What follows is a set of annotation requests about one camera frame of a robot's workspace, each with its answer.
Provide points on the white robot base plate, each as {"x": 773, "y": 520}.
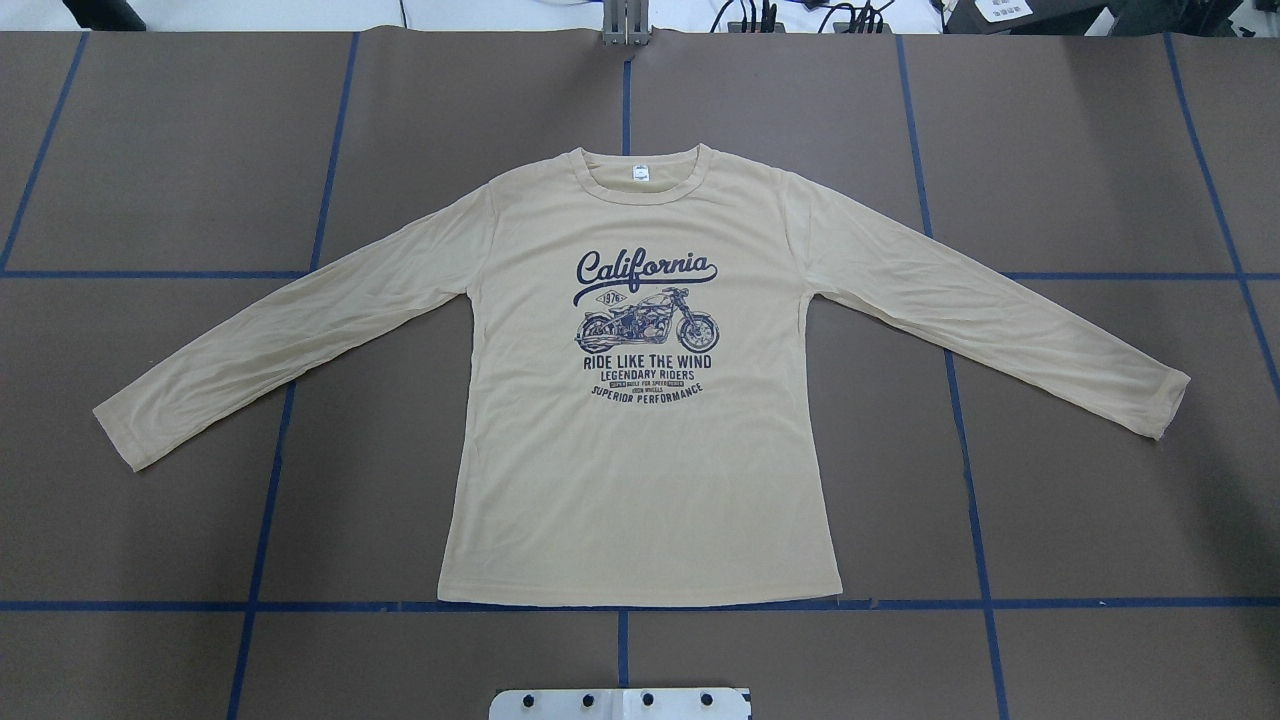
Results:
{"x": 623, "y": 703}

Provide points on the grey aluminium frame post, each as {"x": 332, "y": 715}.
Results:
{"x": 626, "y": 23}

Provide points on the beige long-sleeve printed shirt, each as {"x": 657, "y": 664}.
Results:
{"x": 638, "y": 427}

